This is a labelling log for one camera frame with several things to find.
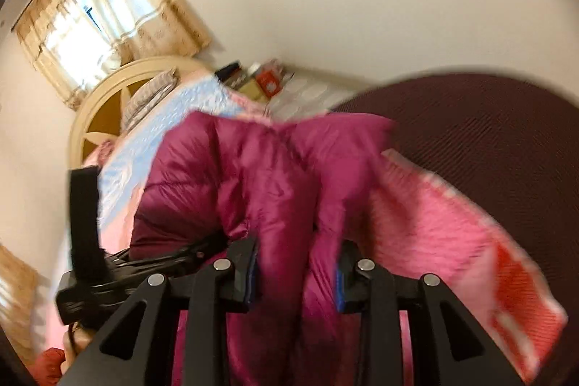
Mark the wide beige floral curtain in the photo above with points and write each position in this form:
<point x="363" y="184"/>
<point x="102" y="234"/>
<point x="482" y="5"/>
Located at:
<point x="149" y="19"/>

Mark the tan cardboard box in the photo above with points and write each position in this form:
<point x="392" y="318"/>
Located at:
<point x="250" y="90"/>

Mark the pink and blue printed bedsheet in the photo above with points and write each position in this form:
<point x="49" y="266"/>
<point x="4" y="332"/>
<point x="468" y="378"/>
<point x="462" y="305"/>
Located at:
<point x="429" y="232"/>

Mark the magenta down jacket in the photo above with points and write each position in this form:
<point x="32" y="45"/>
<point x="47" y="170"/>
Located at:
<point x="271" y="187"/>

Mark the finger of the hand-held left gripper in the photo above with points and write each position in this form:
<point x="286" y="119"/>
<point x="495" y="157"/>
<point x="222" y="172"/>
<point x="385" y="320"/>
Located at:
<point x="172" y="257"/>

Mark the person's left hand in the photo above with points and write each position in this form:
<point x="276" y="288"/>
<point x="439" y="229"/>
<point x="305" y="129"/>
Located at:
<point x="74" y="345"/>

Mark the red box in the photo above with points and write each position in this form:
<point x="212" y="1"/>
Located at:
<point x="270" y="84"/>

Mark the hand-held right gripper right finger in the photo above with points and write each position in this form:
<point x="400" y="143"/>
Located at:
<point x="340" y="291"/>

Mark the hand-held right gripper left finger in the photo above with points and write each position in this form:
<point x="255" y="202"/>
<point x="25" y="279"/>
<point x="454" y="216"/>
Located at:
<point x="251" y="282"/>

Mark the pink floral folded blanket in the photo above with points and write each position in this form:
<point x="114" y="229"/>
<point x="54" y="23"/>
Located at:
<point x="106" y="151"/>

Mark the striped pillow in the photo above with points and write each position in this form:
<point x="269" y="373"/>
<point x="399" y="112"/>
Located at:
<point x="144" y="96"/>

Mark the white quilted cover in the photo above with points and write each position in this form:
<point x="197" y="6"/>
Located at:
<point x="312" y="94"/>

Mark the black box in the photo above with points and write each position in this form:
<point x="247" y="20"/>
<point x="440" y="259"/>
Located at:
<point x="227" y="73"/>

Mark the cream wooden headboard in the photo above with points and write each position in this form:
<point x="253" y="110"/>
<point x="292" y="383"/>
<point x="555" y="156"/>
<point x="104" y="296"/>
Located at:
<point x="90" y="128"/>

